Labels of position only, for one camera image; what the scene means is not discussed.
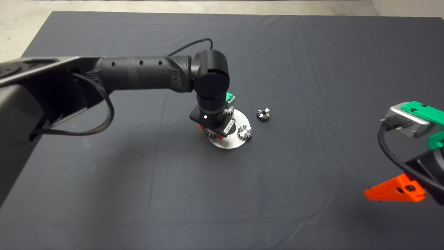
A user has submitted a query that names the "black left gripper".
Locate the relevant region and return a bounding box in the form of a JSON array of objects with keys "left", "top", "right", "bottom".
[{"left": 189, "top": 104, "right": 236, "bottom": 140}]

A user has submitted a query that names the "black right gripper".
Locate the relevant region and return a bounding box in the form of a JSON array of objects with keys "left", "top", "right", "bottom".
[{"left": 364, "top": 148, "right": 444, "bottom": 205}]

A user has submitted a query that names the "small dark steel gear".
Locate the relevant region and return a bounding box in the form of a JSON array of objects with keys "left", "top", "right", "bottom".
[{"left": 256, "top": 108, "right": 271, "bottom": 123}]

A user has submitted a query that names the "round metal plate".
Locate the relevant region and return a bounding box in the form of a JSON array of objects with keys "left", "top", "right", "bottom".
[{"left": 208, "top": 109, "right": 251, "bottom": 150}]

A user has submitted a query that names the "dark grey table cloth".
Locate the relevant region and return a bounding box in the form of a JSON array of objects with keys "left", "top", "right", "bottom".
[{"left": 0, "top": 10, "right": 444, "bottom": 250}]

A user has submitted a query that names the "thin black right camera cable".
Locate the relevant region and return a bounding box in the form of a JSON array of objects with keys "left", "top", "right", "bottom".
[{"left": 377, "top": 118, "right": 444, "bottom": 195}]

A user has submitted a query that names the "thin black camera cable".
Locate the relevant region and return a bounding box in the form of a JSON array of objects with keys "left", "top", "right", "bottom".
[
  {"left": 168, "top": 38, "right": 214, "bottom": 57},
  {"left": 377, "top": 118, "right": 444, "bottom": 195}
]

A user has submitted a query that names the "grey right camera box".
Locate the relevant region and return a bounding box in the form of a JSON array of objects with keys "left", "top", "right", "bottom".
[{"left": 380, "top": 102, "right": 436, "bottom": 139}]

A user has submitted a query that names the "green right camera mount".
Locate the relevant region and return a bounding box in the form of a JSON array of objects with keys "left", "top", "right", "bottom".
[{"left": 401, "top": 101, "right": 444, "bottom": 150}]

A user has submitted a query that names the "thin black left camera cable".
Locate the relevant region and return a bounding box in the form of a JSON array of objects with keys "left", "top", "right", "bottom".
[{"left": 168, "top": 38, "right": 214, "bottom": 57}]

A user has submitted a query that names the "braided black left arm cable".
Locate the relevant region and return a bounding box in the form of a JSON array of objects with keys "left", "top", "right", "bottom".
[{"left": 33, "top": 72, "right": 115, "bottom": 136}]

